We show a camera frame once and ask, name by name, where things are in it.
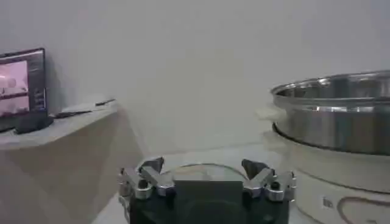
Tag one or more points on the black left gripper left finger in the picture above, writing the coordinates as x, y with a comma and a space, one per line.
153, 179

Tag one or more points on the steel steamer with cream base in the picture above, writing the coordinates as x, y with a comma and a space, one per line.
335, 128

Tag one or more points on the white side desk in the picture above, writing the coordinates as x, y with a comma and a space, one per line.
61, 158

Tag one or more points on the round glass pot lid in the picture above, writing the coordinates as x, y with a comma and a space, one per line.
207, 172

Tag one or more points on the black laptop computer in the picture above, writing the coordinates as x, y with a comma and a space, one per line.
21, 85

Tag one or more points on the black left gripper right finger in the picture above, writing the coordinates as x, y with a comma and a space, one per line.
262, 179

